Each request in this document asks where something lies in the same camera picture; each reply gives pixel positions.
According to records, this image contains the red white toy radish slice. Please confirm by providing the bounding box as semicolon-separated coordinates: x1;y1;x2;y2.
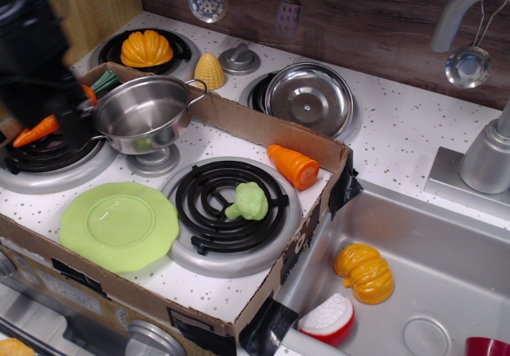
297;293;355;347

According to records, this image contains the silver oven front knob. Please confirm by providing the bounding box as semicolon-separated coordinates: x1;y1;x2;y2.
124;319;186;356

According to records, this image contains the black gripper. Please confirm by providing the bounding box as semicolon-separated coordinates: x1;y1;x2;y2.
1;69;93;151

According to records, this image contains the rear left black burner coil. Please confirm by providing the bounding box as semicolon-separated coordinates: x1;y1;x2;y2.
92;29;194;76

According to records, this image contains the silver stove knob rear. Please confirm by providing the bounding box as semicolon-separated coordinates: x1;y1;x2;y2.
218;43;261;76

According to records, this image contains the orange carrot half piece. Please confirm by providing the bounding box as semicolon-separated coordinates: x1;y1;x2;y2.
266;144;320;190

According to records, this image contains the light green plastic plate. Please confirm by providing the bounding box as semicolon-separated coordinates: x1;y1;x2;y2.
59;182;179;274

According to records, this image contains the cardboard fence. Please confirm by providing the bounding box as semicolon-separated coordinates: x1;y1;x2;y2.
1;63;356;355

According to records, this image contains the orange pumpkin half in sink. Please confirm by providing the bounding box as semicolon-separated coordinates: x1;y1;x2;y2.
334;243;394;304

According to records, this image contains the silver faucet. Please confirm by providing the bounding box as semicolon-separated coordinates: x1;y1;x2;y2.
425;0;509;216

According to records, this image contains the front right black burner coil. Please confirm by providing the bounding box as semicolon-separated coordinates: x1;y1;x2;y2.
173;160;289;256

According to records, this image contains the yellow toy corn piece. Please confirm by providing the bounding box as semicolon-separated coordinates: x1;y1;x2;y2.
194;53;225;90

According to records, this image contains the yellow toy at bottom edge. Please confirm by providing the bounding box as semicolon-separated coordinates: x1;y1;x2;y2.
0;338;36;356

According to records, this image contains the steel sink basin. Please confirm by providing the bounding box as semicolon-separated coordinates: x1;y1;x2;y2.
277;182;509;355

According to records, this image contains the whole orange toy carrot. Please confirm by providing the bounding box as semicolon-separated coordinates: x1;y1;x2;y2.
12;69;120;148

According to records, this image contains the silver stove knob centre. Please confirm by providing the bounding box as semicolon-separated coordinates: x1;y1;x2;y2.
127;144;180;178

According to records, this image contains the silver stove knob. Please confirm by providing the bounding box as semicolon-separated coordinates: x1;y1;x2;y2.
127;144;180;178
218;43;261;76

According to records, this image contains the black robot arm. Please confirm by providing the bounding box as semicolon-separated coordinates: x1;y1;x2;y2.
1;0;93;151

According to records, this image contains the hanging steel ladle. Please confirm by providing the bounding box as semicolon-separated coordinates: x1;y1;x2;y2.
445;0;508;89

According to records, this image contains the red cup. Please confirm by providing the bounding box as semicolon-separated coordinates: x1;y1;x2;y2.
464;337;510;356

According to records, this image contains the steel pot lid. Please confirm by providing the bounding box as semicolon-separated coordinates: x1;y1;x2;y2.
264;62;355;139

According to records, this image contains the green toy broccoli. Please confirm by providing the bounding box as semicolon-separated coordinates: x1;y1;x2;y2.
225;182;269;221

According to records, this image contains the hanging steel skimmer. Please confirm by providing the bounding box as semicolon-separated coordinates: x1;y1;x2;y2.
188;0;229;24

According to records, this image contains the small steel pot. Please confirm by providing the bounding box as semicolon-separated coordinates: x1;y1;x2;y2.
83;75;208;155

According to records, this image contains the black burner coil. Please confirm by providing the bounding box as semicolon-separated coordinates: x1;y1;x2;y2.
1;131;104;175
92;29;194;76
173;160;289;256

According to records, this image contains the orange pumpkin half on burner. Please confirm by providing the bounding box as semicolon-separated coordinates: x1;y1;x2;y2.
120;29;174;68

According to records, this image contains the front left black burner coil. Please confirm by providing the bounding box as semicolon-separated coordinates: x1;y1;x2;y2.
1;131;104;175

